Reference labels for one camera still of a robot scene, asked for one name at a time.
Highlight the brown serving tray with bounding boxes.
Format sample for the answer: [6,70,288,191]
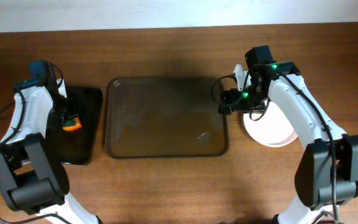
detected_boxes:
[104,77,229,159]

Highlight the black plastic tray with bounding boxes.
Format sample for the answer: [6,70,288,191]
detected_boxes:
[46,86,103,165]

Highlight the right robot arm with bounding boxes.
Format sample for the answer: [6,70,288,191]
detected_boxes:
[218,61,358,223]

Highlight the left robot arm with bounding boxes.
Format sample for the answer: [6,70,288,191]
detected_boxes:
[0,79,103,223]

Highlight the pink plate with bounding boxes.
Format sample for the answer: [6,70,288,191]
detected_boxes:
[242,102,298,147]

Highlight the orange green scrub sponge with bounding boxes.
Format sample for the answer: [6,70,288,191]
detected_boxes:
[62,116,82,132]

